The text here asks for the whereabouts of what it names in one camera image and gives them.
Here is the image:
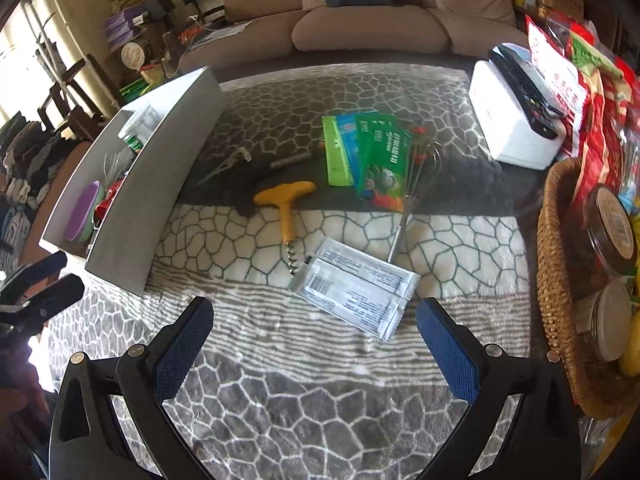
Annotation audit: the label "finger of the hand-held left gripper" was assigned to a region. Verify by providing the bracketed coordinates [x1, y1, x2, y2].
[0, 251, 69, 295]
[0, 275, 86, 342]

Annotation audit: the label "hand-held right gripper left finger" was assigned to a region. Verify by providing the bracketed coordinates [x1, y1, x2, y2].
[48, 296, 215, 480]

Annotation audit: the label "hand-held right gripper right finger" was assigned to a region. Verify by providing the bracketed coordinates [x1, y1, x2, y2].
[415, 297, 582, 480]

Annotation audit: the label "purple plastic bowl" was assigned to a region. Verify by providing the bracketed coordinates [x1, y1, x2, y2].
[64, 181, 104, 244]

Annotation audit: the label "silver foil packet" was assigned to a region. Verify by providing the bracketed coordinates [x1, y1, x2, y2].
[305, 237, 419, 307]
[287, 257, 407, 334]

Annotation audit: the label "white cardboard box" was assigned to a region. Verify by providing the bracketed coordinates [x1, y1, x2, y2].
[39, 66, 227, 297]

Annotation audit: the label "metal whisk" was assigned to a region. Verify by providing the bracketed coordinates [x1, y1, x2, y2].
[387, 142, 446, 264]

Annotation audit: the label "green cartoon snack packet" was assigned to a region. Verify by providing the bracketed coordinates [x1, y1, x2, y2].
[367, 129, 414, 213]

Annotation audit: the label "yellow handled corkscrew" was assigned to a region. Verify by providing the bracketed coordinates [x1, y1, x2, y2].
[253, 181, 317, 275]

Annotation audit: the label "light green snack packet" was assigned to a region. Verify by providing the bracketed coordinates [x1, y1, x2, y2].
[321, 116, 357, 187]

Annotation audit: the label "blue snack packet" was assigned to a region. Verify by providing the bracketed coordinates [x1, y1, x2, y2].
[336, 111, 373, 151]

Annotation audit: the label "pile of socks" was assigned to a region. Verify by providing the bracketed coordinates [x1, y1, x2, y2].
[0, 112, 86, 272]

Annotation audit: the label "red wing corkscrew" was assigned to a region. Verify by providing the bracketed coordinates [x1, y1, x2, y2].
[95, 180, 124, 222]

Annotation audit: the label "bundle of metal utensils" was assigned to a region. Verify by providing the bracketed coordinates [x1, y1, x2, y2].
[100, 150, 129, 186]

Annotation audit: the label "wicker basket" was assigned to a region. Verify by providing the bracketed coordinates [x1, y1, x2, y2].
[536, 159, 640, 422]

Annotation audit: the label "grey white patterned blanket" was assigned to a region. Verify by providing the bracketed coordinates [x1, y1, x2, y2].
[42, 62, 542, 480]

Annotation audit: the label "white lidded jar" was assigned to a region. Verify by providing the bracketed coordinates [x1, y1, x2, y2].
[575, 280, 634, 364]

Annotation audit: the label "dark wooden chair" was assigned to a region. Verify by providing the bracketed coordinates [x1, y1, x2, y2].
[37, 54, 126, 141]

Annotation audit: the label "banana bunch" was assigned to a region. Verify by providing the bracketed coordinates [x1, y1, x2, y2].
[619, 332, 640, 377]

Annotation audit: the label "brown lidded jar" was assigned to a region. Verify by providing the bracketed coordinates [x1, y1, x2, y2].
[582, 185, 639, 274]

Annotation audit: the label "green plastic bag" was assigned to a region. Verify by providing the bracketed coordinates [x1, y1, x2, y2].
[119, 67, 166, 104]

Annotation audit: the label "round printed tin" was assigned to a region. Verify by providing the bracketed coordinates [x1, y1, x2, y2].
[121, 41, 151, 70]

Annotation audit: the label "white plastic storage box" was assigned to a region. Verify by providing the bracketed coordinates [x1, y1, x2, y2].
[467, 44, 569, 169]

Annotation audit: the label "stack of purple packs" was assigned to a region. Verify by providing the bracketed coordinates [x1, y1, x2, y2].
[105, 7, 146, 51]

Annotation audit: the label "black remote control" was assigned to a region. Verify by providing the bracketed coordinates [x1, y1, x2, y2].
[492, 46, 560, 140]

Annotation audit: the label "pile of snack bags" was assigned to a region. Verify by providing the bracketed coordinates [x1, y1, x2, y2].
[560, 20, 640, 202]

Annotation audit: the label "white papers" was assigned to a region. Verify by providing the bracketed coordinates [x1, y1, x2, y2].
[202, 21, 254, 44]

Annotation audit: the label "brown sofa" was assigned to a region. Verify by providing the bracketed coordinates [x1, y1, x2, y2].
[177, 0, 532, 77]

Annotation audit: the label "black handled metal tool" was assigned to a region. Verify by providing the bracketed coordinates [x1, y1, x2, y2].
[194, 146, 251, 189]

